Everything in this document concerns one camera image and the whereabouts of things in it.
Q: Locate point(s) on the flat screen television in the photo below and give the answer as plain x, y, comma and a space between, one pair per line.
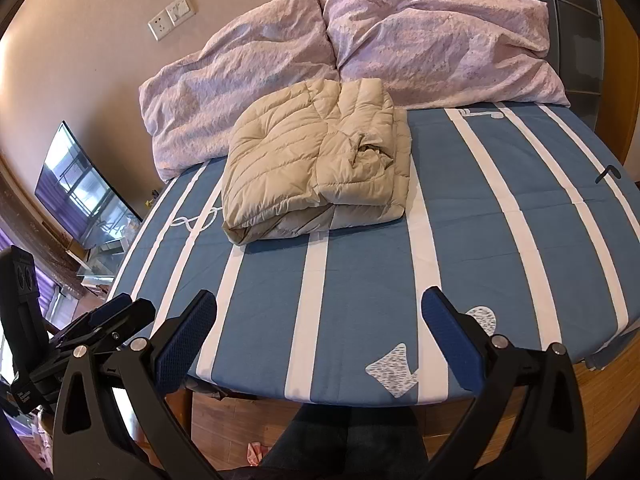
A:
85, 190

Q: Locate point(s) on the person's dark trouser legs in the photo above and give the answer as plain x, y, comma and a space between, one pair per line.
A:
345, 445

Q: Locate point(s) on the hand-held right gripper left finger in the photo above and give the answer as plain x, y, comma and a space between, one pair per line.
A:
187, 335

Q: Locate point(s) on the blue white striped bed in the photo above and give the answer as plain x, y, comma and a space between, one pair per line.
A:
475, 240

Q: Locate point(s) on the white wall switch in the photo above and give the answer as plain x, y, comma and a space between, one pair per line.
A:
180, 8

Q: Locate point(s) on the pink floral slipper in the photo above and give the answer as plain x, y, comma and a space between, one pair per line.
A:
254, 454

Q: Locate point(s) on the white wall socket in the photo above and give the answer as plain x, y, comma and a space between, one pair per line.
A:
160, 25

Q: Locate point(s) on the cream puffer jacket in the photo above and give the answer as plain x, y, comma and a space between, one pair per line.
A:
310, 170

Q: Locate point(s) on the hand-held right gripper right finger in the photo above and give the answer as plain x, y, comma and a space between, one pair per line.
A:
450, 335

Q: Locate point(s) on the lilac floral quilt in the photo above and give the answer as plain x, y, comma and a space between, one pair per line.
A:
235, 75
440, 40

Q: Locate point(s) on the glass panel door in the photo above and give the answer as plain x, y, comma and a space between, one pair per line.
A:
570, 25

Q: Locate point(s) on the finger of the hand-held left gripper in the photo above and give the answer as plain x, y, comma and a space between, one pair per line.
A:
107, 315

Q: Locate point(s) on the glass television stand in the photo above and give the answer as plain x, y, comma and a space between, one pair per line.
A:
100, 260

